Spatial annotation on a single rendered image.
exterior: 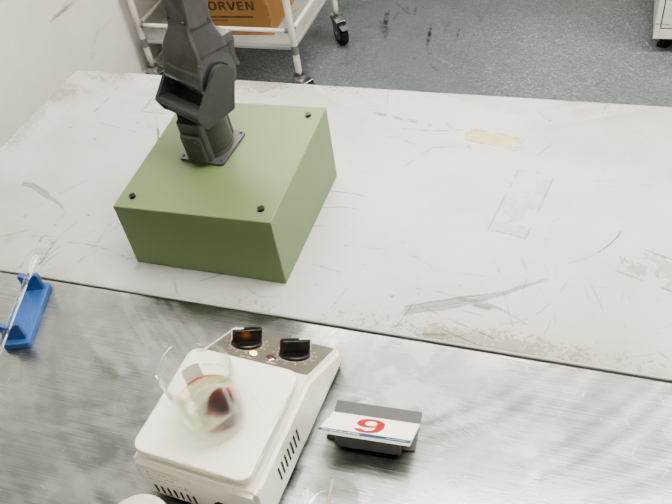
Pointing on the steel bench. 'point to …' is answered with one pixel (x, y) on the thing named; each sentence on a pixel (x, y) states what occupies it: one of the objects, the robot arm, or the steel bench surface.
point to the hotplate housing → (165, 473)
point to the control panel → (278, 354)
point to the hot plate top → (267, 379)
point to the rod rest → (28, 313)
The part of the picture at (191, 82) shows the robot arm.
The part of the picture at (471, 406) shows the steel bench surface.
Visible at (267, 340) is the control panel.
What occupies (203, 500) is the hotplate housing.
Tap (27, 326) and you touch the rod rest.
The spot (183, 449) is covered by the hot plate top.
